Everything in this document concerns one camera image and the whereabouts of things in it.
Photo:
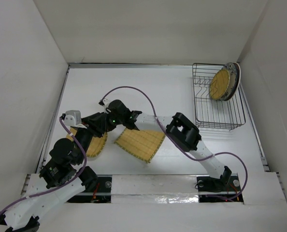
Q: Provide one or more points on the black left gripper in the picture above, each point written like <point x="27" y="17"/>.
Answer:
<point x="97" y="122"/>

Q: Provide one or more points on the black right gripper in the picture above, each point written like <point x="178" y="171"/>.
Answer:
<point x="108" y="127"/>

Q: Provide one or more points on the rounded bamboo tray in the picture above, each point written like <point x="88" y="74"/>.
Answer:
<point x="96" y="144"/>

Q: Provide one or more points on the round bamboo tray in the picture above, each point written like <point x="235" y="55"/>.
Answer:
<point x="219" y="84"/>

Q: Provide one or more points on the blue and white floral plate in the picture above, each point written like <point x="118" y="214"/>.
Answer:
<point x="232" y="71"/>

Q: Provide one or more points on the red and teal floral plate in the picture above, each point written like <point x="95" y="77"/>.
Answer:
<point x="237" y="81"/>

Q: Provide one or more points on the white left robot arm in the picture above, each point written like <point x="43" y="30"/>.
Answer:
<point x="64" y="176"/>

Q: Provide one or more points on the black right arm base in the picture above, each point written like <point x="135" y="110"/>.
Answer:
<point x="212" y="191"/>

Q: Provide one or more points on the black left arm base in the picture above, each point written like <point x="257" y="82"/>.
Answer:
<point x="101" y="193"/>

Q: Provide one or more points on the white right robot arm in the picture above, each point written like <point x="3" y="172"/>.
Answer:
<point x="178" y="128"/>

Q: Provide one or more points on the square bamboo mat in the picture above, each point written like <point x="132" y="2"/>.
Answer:
<point x="142" y="144"/>

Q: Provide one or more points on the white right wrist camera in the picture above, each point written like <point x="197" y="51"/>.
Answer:
<point x="104" y="102"/>

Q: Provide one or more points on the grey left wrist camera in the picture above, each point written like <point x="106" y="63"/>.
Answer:
<point x="72" y="118"/>

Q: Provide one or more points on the grey wire dish rack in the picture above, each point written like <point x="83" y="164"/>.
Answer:
<point x="214" y="114"/>

